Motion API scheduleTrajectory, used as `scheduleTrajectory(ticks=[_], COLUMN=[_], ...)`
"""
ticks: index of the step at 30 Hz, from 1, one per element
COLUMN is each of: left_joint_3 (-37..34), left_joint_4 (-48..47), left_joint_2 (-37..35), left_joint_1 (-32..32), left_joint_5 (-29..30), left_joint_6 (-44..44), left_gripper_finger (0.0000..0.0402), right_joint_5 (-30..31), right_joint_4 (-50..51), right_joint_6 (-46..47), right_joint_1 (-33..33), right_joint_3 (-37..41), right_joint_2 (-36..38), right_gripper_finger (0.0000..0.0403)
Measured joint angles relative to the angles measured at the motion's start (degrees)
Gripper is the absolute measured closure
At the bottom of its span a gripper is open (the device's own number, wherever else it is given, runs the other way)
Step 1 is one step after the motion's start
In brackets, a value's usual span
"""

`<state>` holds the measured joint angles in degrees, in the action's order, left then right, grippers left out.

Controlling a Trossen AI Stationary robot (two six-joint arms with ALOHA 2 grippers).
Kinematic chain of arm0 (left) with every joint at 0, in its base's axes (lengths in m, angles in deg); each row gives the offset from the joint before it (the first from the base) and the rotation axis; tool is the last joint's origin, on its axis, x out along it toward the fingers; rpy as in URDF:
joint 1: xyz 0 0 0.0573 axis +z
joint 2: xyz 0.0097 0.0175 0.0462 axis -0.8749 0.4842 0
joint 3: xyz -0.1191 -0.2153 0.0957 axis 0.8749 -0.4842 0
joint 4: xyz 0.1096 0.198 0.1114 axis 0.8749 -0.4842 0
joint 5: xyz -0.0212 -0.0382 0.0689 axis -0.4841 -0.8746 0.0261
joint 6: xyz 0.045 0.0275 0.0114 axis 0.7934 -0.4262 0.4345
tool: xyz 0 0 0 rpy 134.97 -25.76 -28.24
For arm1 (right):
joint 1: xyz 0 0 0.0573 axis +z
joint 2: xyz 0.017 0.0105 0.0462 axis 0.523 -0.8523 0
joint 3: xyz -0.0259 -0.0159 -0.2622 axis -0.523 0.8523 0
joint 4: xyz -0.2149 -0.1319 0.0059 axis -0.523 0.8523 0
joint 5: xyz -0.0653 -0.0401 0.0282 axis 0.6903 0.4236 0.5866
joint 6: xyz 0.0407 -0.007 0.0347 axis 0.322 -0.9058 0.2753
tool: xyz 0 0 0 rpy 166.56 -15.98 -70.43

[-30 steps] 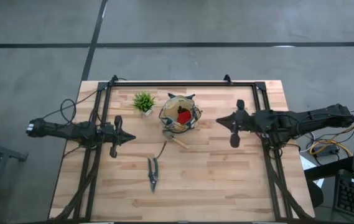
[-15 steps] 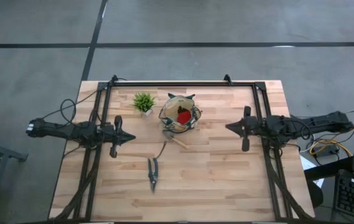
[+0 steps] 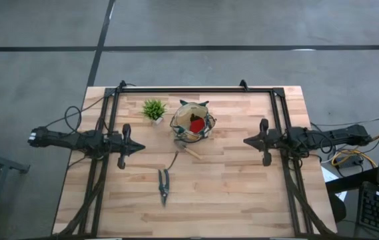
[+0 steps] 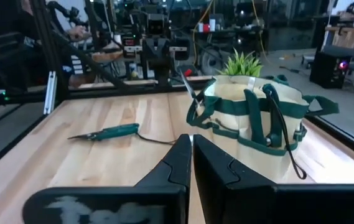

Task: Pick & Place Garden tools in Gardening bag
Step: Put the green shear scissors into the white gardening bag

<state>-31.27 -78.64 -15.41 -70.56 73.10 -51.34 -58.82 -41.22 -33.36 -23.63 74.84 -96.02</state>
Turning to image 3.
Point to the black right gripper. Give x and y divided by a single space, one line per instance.
266 141

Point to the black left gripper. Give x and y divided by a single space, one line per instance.
125 150

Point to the beige canvas gardening bag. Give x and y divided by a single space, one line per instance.
182 116

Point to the red gardening glove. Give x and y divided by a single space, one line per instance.
197 126

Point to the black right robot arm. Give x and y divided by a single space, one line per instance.
335 136

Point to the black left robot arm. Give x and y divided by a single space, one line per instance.
66 141

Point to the small green potted plant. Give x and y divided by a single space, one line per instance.
153 109

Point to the white paper sheet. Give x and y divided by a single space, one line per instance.
329 175

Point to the grey power box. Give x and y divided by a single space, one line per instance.
350 162

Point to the black round stool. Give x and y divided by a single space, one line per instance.
339 208

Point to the black metal table frame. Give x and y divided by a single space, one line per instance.
192 90

